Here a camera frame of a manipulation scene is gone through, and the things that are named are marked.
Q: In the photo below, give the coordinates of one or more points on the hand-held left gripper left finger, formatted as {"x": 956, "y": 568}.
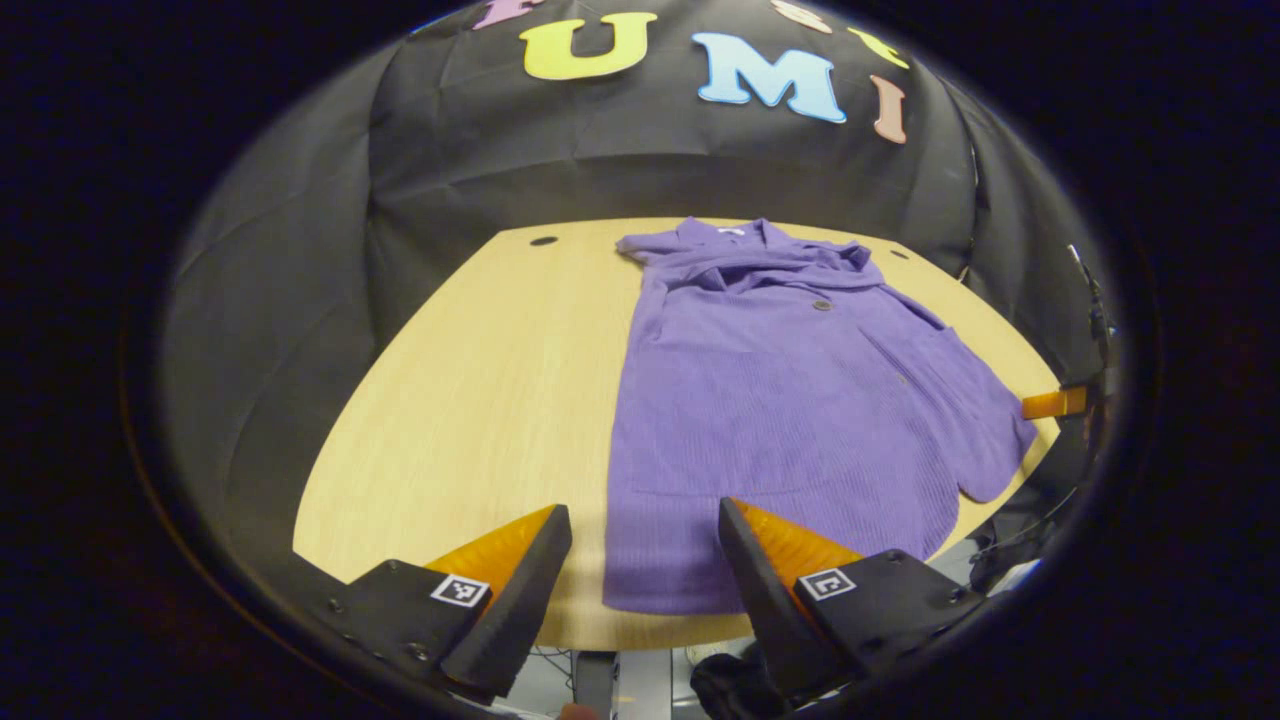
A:
{"x": 515, "y": 610}

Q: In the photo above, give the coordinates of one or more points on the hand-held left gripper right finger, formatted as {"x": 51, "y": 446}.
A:
{"x": 770, "y": 610}

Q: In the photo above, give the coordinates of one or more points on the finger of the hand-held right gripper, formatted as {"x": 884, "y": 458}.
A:
{"x": 1055, "y": 403}

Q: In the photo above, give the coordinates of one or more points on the purple shirt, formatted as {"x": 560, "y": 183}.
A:
{"x": 800, "y": 420}

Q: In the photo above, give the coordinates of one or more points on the dark cloth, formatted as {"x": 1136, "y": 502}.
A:
{"x": 730, "y": 690}

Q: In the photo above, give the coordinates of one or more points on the grey table leg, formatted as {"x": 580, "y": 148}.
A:
{"x": 640, "y": 685}

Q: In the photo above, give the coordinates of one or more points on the black backdrop cloth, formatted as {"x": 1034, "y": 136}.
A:
{"x": 450, "y": 160}

